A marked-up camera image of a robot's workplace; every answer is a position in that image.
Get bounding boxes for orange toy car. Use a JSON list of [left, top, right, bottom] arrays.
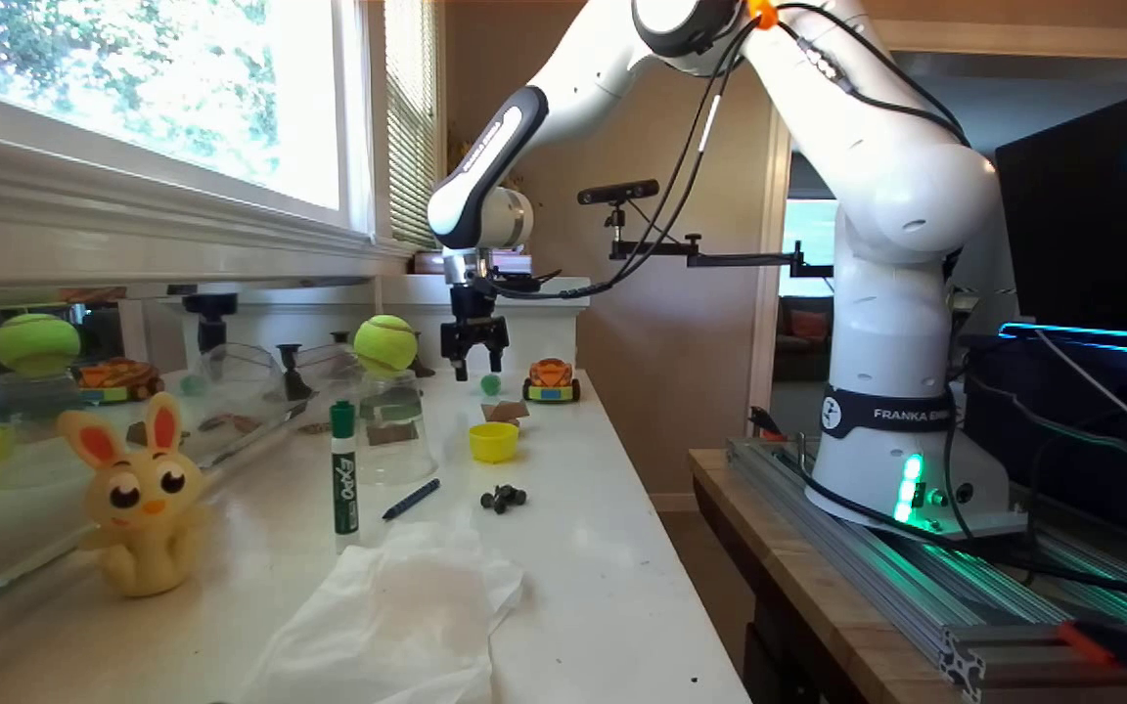
[[519, 358, 583, 407]]

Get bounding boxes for black monitor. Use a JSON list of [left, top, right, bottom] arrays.
[[989, 76, 1127, 343]]

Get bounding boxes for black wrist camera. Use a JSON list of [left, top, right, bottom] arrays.
[[488, 266, 549, 298]]

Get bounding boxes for yellow-green tennis ball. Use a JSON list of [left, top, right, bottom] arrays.
[[354, 313, 423, 378]]

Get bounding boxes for mirror panel along counter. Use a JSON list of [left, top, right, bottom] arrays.
[[0, 277, 371, 617]]

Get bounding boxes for yellow bunny plush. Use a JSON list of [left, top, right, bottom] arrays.
[[54, 388, 213, 604]]

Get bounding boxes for white window blinds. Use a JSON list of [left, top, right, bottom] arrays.
[[382, 0, 442, 251]]

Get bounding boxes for dark blue pen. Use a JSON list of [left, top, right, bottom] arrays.
[[380, 478, 448, 526]]

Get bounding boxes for clear glass jar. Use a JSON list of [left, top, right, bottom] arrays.
[[358, 369, 429, 454]]

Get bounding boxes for dark candlestick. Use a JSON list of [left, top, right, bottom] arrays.
[[278, 339, 318, 402]]

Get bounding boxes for wooden star puzzle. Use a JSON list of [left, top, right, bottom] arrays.
[[481, 395, 538, 431]]

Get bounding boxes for white plastic bag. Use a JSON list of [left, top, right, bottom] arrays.
[[243, 519, 528, 704]]

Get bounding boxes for blue-lit computer case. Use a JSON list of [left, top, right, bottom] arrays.
[[965, 316, 1127, 553]]

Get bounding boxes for green dry-erase marker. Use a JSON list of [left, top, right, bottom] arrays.
[[325, 395, 363, 540]]

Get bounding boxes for clear plastic container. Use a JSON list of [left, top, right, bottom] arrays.
[[188, 339, 331, 442]]

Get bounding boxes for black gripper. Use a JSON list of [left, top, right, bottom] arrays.
[[437, 277, 514, 382]]

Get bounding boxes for black stereo camera bar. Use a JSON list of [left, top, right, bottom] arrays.
[[577, 175, 660, 206]]

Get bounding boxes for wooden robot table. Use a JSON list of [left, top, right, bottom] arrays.
[[689, 442, 1127, 704]]

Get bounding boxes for window with white frame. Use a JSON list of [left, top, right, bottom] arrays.
[[0, 0, 380, 286]]

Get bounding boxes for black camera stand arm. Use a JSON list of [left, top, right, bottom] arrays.
[[600, 201, 839, 281]]

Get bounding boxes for aluminium extrusion rail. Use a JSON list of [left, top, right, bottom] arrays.
[[729, 436, 1127, 698]]

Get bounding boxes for small black wheeled toy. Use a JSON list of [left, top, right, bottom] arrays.
[[478, 481, 532, 518]]

